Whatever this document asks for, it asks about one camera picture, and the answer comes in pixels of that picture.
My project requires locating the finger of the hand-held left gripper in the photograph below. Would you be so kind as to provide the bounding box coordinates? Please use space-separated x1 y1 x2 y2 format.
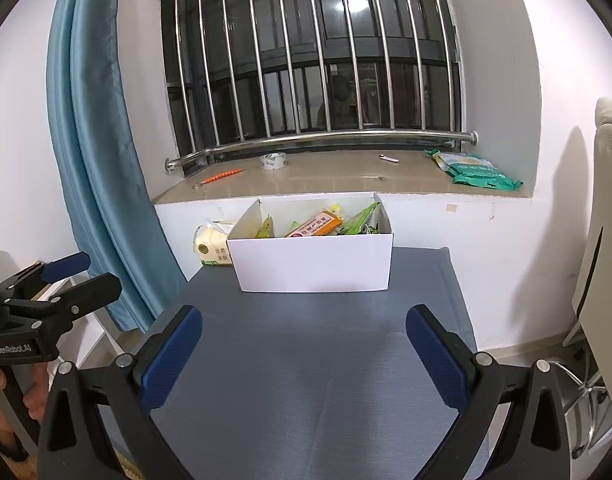
0 251 92 306
3 273 123 356

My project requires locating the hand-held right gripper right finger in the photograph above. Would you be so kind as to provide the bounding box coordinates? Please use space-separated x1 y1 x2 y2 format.
405 304 572 480

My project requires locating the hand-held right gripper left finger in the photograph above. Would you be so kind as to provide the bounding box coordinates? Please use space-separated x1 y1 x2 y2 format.
36 304 204 480

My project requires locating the green seaweed snack packet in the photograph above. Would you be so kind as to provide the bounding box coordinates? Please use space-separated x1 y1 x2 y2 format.
336 202 383 236

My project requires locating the white cardboard box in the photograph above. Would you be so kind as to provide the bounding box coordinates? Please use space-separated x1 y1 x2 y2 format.
226 191 394 293

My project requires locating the orange clear-wrapped snack packet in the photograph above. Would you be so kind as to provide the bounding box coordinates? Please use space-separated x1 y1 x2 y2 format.
285 211 344 238

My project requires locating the person's left hand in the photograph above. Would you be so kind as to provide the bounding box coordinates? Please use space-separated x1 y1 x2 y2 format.
0 365 51 441

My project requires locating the blue curtain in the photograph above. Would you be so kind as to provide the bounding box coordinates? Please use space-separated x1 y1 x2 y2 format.
46 0 187 333

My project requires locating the yellow tissue pack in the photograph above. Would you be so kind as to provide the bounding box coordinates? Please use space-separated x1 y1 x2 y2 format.
195 220 239 267

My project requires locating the orange pen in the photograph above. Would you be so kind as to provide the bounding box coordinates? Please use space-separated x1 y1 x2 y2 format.
193 168 246 188

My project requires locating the dark green packet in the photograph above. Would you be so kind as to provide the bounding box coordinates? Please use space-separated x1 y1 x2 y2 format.
448 162 524 192

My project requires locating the pale green pouch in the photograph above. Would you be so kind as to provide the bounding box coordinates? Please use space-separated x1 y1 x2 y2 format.
425 149 494 176

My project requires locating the white chair with chrome base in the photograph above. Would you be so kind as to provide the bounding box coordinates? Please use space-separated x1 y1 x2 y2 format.
563 97 612 461

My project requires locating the clear tape roll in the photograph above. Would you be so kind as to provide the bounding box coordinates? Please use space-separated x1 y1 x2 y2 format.
259 151 289 171

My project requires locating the steel window grille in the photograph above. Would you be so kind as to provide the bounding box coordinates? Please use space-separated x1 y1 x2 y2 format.
145 0 479 175

